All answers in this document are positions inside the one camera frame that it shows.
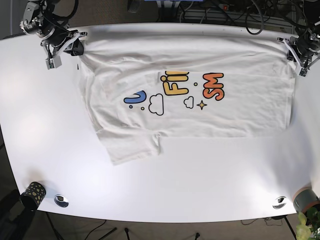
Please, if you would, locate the grey plant pot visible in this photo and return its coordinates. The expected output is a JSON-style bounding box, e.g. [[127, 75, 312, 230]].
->
[[292, 187, 320, 214]]

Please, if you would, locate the metal table grommet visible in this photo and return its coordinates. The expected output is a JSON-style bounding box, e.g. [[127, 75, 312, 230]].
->
[[54, 194, 69, 208], [272, 196, 288, 210]]

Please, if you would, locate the left metal table grommet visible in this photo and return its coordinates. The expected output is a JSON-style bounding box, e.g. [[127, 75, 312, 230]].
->
[[54, 194, 69, 208]]

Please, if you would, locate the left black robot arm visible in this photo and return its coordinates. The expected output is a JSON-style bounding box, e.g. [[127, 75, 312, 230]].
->
[[272, 0, 320, 77]]

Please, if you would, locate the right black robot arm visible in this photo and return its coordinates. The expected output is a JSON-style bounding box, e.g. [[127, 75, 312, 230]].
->
[[19, 0, 88, 70]]

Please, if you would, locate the white T-shirt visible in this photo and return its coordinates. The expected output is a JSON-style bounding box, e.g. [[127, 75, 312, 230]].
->
[[78, 32, 296, 165]]

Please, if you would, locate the black floral cup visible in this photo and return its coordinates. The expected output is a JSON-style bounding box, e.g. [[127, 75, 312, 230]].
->
[[19, 181, 47, 211]]

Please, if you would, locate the right metal table grommet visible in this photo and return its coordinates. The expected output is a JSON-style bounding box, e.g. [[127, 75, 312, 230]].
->
[[272, 196, 288, 210]]

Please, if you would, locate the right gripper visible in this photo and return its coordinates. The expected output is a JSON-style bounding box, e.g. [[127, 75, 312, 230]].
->
[[40, 27, 88, 70]]

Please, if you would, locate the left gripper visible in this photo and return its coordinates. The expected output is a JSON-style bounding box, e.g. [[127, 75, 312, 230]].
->
[[277, 33, 320, 77]]

